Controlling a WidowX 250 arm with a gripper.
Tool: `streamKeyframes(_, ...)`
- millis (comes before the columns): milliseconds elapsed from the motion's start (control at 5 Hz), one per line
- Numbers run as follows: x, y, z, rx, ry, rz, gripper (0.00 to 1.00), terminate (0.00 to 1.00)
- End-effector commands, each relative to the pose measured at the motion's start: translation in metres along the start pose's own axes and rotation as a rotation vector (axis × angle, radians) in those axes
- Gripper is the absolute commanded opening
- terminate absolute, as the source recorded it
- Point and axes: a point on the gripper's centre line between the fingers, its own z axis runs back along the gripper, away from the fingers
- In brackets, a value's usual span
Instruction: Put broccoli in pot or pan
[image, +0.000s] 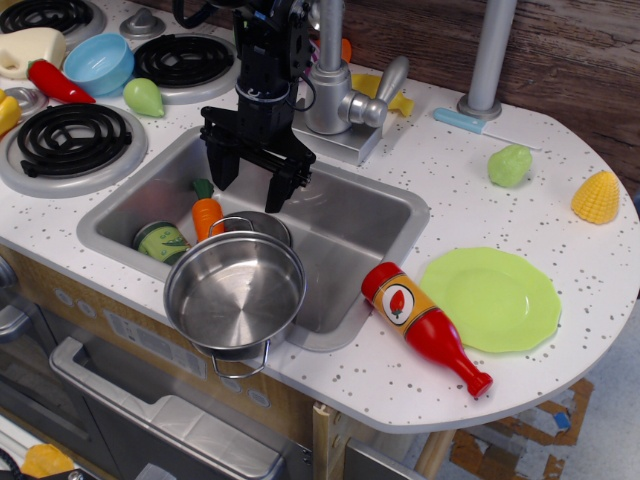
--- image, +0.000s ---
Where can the light green plastic plate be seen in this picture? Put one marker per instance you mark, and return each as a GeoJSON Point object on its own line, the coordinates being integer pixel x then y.
{"type": "Point", "coordinates": [498, 301]}

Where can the blue handled toy knife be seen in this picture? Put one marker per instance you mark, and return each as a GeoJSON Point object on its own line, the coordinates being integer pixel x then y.
{"type": "Point", "coordinates": [506, 131]}

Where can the yellow toy corn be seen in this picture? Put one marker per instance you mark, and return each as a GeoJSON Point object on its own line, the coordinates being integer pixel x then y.
{"type": "Point", "coordinates": [598, 199]}

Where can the yellow toy cheese slice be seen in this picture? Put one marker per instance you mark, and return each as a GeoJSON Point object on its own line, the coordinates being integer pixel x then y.
{"type": "Point", "coordinates": [368, 84]}

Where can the silver toy faucet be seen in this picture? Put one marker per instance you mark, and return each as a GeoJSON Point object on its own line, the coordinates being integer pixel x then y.
{"type": "Point", "coordinates": [335, 120]}

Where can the silver oven door handle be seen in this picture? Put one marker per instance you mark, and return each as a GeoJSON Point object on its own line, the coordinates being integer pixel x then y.
{"type": "Point", "coordinates": [163, 431]}

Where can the black back stove burner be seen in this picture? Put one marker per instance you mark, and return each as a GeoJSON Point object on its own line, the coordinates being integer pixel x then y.
{"type": "Point", "coordinates": [77, 20]}

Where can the light green toy pear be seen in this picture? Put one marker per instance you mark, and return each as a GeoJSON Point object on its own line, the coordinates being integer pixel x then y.
{"type": "Point", "coordinates": [144, 97]}

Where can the red toy chili pepper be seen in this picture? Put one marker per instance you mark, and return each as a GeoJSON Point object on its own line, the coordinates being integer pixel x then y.
{"type": "Point", "coordinates": [54, 84]}

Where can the silver ring knob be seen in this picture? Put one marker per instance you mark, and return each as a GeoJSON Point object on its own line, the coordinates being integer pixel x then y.
{"type": "Point", "coordinates": [30, 100]}

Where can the grey vertical pole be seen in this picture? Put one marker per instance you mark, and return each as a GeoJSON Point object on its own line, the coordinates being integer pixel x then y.
{"type": "Point", "coordinates": [481, 101]}

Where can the silver stove knob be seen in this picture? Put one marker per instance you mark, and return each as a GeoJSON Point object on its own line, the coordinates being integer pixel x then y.
{"type": "Point", "coordinates": [142, 25]}

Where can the red toy ketchup bottle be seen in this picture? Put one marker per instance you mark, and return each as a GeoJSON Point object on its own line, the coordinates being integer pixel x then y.
{"type": "Point", "coordinates": [422, 324]}

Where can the light blue plastic bowl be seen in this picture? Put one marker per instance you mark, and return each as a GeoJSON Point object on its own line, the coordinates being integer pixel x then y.
{"type": "Point", "coordinates": [101, 64]}

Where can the silver sink basin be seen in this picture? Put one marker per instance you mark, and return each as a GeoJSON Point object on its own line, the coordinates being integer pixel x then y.
{"type": "Point", "coordinates": [342, 225]}

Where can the orange toy carrot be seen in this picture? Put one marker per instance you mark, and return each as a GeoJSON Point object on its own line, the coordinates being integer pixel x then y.
{"type": "Point", "coordinates": [206, 212]}

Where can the yellow toy on floor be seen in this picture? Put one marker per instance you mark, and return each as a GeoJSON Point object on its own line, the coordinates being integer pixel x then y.
{"type": "Point", "coordinates": [44, 460]}

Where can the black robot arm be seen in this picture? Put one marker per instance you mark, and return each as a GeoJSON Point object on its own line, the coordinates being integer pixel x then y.
{"type": "Point", "coordinates": [273, 47]}

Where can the black middle stove burner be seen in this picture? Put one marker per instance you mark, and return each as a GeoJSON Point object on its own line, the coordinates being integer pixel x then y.
{"type": "Point", "coordinates": [188, 68]}

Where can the yellow toy bell pepper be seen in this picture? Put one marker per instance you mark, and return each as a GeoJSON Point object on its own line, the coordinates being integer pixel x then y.
{"type": "Point", "coordinates": [10, 112]}

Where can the black front stove burner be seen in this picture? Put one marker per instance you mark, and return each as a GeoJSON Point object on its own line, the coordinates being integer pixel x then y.
{"type": "Point", "coordinates": [72, 150]}

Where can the cream toy bottle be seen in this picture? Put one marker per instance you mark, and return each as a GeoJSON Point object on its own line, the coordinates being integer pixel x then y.
{"type": "Point", "coordinates": [20, 48]}

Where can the black stove burner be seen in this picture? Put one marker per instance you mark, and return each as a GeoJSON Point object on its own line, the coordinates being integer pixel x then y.
{"type": "Point", "coordinates": [77, 20]}
{"type": "Point", "coordinates": [72, 150]}
{"type": "Point", "coordinates": [188, 68]}

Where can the orange toy behind faucet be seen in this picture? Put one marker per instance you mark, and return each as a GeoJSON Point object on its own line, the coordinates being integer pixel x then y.
{"type": "Point", "coordinates": [346, 50]}

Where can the stainless steel pot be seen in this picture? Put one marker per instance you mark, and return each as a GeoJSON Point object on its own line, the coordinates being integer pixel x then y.
{"type": "Point", "coordinates": [235, 295]}

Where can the green toy broccoli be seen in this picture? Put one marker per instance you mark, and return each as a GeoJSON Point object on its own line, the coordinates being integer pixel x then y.
{"type": "Point", "coordinates": [507, 167]}

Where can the green toy peas can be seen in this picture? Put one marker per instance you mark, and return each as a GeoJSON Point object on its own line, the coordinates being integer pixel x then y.
{"type": "Point", "coordinates": [162, 241]}

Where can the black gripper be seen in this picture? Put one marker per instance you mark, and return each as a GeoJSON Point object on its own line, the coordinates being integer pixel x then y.
{"type": "Point", "coordinates": [260, 130]}

